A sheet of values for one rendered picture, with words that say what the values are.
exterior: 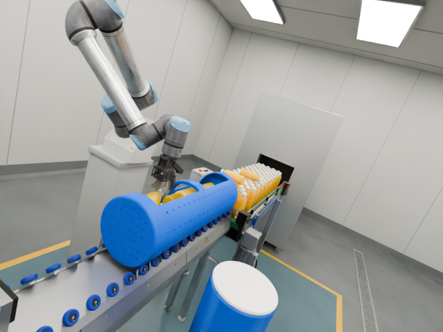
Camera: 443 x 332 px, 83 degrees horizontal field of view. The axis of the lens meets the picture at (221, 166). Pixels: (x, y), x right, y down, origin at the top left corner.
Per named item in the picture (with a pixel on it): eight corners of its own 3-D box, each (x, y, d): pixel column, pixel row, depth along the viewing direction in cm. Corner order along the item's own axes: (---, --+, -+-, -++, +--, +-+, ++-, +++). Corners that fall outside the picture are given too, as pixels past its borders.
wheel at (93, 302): (83, 299, 77) (88, 299, 76) (95, 291, 81) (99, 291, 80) (87, 313, 77) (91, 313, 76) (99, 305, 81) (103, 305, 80)
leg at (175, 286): (162, 307, 201) (185, 242, 187) (167, 304, 207) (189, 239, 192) (168, 312, 199) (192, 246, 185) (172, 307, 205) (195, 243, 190)
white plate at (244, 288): (277, 327, 85) (275, 329, 85) (279, 279, 111) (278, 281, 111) (203, 289, 90) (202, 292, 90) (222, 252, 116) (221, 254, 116)
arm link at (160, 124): (150, 120, 121) (156, 126, 111) (171, 109, 124) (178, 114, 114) (159, 136, 126) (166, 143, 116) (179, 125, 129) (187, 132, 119)
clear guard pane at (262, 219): (236, 267, 209) (257, 216, 198) (260, 235, 280) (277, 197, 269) (236, 267, 209) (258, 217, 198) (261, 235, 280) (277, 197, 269)
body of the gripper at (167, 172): (149, 176, 113) (157, 151, 110) (161, 174, 121) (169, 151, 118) (163, 184, 110) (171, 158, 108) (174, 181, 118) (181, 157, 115)
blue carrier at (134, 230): (93, 246, 105) (106, 184, 99) (196, 201, 184) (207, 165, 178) (145, 281, 95) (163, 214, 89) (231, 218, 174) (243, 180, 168)
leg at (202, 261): (176, 318, 197) (200, 251, 182) (180, 313, 202) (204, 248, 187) (182, 323, 195) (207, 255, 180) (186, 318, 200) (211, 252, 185)
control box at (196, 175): (188, 180, 205) (192, 168, 202) (200, 177, 223) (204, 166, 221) (198, 185, 201) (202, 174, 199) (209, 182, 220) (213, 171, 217)
